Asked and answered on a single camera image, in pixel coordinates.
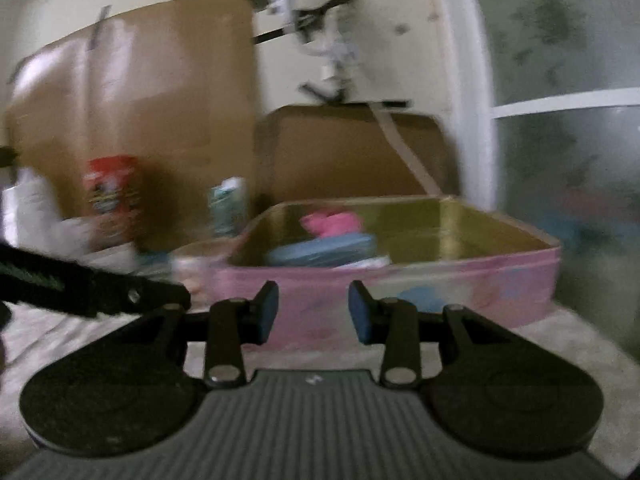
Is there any frosted glass window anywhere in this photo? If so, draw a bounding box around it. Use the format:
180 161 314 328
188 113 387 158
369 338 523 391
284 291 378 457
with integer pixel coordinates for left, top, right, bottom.
440 0 640 361

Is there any green drink carton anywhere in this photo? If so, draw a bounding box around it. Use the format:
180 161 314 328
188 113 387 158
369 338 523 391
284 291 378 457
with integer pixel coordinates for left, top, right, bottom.
207 176 249 241

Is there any cookie tin can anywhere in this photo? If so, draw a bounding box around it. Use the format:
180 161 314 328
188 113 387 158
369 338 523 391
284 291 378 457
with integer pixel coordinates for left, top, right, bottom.
172 252 223 303

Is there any white cable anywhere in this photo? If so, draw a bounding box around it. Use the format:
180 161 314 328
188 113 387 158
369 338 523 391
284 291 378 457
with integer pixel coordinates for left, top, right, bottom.
367 102 443 196

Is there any blue plastic case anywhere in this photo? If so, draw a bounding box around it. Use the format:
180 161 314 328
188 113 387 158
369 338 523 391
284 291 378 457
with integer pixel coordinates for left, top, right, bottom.
265 234 378 268

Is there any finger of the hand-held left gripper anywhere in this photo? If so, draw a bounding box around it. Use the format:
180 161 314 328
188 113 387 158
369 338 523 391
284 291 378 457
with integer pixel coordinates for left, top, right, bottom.
95 272 192 317

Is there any bagged stack of paper cups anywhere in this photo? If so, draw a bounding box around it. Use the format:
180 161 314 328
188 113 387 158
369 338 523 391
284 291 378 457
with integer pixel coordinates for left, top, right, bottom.
0 167 98 263

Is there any pink tin box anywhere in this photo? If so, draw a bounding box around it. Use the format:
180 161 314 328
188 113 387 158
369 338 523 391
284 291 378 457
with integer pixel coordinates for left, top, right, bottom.
215 195 562 353

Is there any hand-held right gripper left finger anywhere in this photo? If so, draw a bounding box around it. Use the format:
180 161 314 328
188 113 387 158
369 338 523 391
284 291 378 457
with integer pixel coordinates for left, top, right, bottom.
120 281 279 388

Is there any brown rounded panel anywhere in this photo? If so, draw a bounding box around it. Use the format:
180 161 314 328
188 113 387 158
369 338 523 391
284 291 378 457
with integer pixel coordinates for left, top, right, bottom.
254 104 458 208

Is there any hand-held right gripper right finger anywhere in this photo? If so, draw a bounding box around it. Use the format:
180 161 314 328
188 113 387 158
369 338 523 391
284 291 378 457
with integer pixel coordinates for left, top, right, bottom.
348 281 511 388

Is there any patterned beige blanket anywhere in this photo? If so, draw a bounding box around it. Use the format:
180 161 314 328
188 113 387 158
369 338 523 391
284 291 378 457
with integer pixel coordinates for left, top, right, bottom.
0 300 640 480

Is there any brown cardboard sheet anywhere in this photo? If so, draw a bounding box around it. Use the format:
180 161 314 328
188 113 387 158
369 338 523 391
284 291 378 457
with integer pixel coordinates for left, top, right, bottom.
2 0 261 256

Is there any red snack pouch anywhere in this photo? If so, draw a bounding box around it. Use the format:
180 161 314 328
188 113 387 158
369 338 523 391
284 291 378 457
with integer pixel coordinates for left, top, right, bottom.
84 155 146 253

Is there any pink fuzzy sock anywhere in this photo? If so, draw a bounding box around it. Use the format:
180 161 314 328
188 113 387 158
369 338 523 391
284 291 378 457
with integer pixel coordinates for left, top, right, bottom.
299 210 365 240

